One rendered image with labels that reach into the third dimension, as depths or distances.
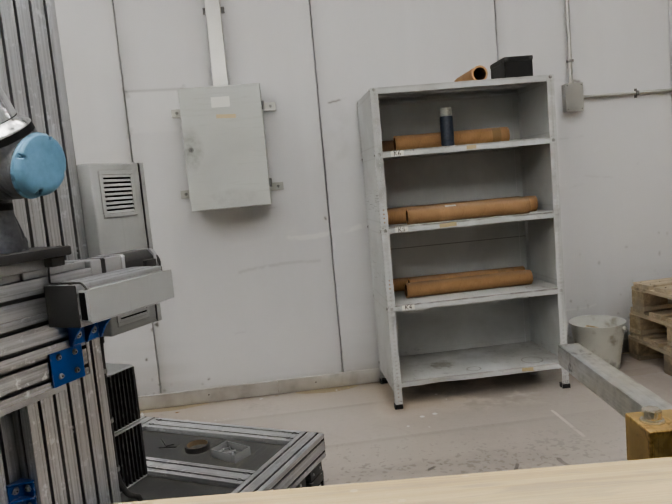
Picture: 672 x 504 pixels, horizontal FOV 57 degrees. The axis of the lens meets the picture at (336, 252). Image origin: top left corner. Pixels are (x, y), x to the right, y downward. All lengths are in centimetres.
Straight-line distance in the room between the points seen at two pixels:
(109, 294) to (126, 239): 45
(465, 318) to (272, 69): 172
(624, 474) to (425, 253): 299
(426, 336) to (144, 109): 195
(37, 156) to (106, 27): 230
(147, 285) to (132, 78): 210
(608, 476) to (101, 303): 109
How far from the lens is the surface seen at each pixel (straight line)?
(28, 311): 141
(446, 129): 314
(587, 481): 47
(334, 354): 346
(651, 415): 67
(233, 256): 335
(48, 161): 128
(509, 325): 365
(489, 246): 353
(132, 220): 183
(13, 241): 138
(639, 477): 48
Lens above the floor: 111
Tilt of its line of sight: 6 degrees down
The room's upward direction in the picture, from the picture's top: 5 degrees counter-clockwise
